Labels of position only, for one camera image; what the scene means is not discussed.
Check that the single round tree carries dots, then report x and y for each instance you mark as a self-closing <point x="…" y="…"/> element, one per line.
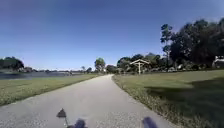
<point x="99" y="64"/>

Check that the pale open shelter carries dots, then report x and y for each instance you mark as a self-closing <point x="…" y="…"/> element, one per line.
<point x="139" y="62"/>

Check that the wide grass field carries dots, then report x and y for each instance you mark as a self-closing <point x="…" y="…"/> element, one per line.
<point x="173" y="83"/>

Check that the robot's own part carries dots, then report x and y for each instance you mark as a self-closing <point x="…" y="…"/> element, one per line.
<point x="80" y="123"/>
<point x="149" y="122"/>

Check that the grass strip beside water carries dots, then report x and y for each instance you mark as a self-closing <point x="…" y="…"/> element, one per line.
<point x="30" y="87"/>

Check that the long row of dark trees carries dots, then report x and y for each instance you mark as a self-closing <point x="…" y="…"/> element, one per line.
<point x="196" y="43"/>

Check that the dark pond water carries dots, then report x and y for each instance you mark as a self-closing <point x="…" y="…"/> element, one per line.
<point x="23" y="75"/>

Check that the clump of trees beyond pond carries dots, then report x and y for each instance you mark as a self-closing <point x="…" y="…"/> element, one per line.
<point x="11" y="63"/>

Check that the pale building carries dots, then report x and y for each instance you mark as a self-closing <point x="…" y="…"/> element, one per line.
<point x="218" y="62"/>

